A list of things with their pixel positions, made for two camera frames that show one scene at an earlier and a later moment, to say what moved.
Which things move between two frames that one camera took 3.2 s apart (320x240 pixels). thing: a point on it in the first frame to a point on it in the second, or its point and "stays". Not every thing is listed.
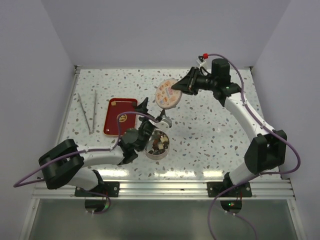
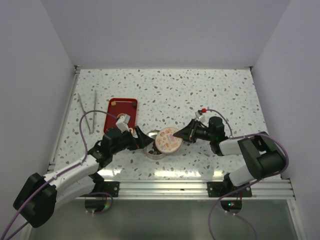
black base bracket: (214, 188) stays
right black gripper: (188, 84) to (188, 133)
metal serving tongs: (90, 131) stays
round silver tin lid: (167, 97) to (166, 142)
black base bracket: (80, 192) to (111, 187)
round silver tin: (158, 145) stays
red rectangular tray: (115, 106) stays
